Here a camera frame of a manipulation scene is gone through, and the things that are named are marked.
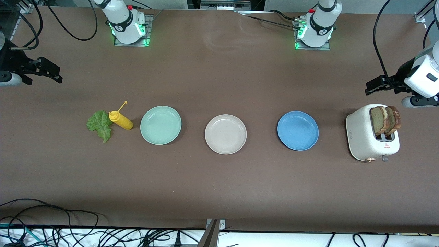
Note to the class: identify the green lettuce leaf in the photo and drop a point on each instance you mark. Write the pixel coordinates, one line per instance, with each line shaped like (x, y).
(99, 123)

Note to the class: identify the black power plug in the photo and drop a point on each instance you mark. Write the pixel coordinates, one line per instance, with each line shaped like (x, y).
(177, 239)

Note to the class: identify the blue plate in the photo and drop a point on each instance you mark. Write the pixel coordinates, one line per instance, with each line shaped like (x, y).
(297, 130)

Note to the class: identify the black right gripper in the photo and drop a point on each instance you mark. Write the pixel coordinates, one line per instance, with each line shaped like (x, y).
(13, 62)

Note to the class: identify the grey metal equipment frame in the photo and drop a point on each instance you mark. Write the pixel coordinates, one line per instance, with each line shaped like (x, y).
(224, 4)

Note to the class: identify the white two-slot toaster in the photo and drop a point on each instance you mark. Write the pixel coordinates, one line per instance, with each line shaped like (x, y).
(360, 135)

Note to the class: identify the beige plate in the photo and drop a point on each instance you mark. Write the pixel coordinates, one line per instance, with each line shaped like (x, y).
(225, 134)

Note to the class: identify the small aluminium corner bracket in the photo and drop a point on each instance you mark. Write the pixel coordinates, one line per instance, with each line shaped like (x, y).
(222, 224)

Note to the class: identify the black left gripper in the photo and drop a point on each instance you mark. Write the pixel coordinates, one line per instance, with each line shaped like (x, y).
(396, 82)

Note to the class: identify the brown bread slice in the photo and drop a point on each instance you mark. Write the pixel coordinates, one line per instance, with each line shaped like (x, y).
(395, 118)
(377, 120)

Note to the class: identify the mint green plate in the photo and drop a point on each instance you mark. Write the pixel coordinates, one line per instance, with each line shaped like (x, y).
(160, 125)

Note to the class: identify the dark metal beam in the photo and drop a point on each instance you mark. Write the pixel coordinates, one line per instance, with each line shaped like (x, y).
(209, 238)

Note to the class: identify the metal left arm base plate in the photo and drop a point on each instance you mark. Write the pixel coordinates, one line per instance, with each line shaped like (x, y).
(324, 48)

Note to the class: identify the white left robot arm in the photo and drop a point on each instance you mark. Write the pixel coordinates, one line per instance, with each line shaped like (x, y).
(319, 31)

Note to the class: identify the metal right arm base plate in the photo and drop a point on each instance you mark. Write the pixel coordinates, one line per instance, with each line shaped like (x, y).
(149, 24)

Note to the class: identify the aluminium frame rail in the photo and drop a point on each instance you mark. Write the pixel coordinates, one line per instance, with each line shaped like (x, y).
(420, 18)
(25, 8)

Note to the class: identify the flat silver metal strip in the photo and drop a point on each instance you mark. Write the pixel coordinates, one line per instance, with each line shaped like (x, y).
(253, 12)

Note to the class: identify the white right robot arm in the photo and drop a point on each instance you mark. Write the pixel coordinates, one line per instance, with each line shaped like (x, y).
(125, 27)

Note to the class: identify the yellow mustard squeeze bottle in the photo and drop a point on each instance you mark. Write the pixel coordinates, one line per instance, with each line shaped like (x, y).
(122, 122)

